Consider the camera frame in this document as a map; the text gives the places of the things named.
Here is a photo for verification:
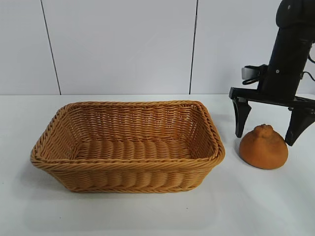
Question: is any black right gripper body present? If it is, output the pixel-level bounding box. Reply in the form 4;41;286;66
229;27;315;112

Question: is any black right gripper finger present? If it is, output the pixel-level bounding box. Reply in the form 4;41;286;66
284;107;313;147
232;97;252;138

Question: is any orange-brown round bread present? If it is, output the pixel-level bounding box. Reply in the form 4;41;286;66
239;124;289;170

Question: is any woven wicker basket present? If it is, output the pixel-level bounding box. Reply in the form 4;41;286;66
30;100;226;194

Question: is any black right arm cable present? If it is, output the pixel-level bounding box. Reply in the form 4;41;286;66
301;55;315;82

